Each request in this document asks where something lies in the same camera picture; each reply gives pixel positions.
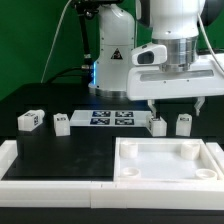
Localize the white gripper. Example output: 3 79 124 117
127 43 224 119

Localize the white square tabletop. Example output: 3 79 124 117
113 138 224 182

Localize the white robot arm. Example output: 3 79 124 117
89 0 224 109

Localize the white U-shaped fence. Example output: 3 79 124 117
0 140 224 210

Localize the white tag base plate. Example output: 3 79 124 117
70 110 151 127

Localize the black cable bundle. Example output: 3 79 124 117
44 65 94 84

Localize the white cable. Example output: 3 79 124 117
40 0 74 84

